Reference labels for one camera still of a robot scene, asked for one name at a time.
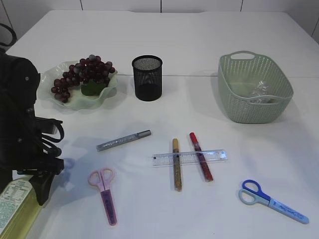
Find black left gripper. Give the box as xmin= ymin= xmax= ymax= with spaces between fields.
xmin=11 ymin=149 xmax=64 ymax=206

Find yellow oil bottle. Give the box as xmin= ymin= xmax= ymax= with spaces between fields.
xmin=0 ymin=177 xmax=42 ymax=239

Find pink capped scissors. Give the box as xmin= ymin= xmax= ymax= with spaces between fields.
xmin=88 ymin=168 xmax=117 ymax=226

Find purple artificial grape bunch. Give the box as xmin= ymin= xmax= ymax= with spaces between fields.
xmin=51 ymin=54 xmax=116 ymax=103

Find clear plastic sheet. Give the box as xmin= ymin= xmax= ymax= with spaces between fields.
xmin=250 ymin=81 xmax=272 ymax=104

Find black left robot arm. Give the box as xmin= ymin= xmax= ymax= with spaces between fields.
xmin=0 ymin=53 xmax=64 ymax=206

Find silver glitter pen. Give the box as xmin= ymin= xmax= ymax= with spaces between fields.
xmin=96 ymin=130 xmax=151 ymax=152

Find green ruffled glass plate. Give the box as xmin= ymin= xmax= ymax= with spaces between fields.
xmin=37 ymin=61 xmax=118 ymax=110

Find gold glitter pen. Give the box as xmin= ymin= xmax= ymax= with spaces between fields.
xmin=172 ymin=138 xmax=182 ymax=192

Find clear plastic ruler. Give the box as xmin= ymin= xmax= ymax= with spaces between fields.
xmin=149 ymin=149 xmax=228 ymax=167

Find black mesh pen holder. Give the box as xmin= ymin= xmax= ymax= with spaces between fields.
xmin=132 ymin=55 xmax=162 ymax=102

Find red glitter pen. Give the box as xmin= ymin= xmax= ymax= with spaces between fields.
xmin=189 ymin=132 xmax=213 ymax=182

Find green plastic woven basket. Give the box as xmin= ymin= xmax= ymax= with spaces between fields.
xmin=218 ymin=51 xmax=294 ymax=124

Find blue capped scissors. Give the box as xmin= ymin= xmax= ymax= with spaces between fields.
xmin=238 ymin=179 xmax=310 ymax=225

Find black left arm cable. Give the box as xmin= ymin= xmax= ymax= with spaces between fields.
xmin=0 ymin=22 xmax=66 ymax=175

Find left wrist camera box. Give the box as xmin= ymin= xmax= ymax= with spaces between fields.
xmin=35 ymin=117 xmax=64 ymax=134

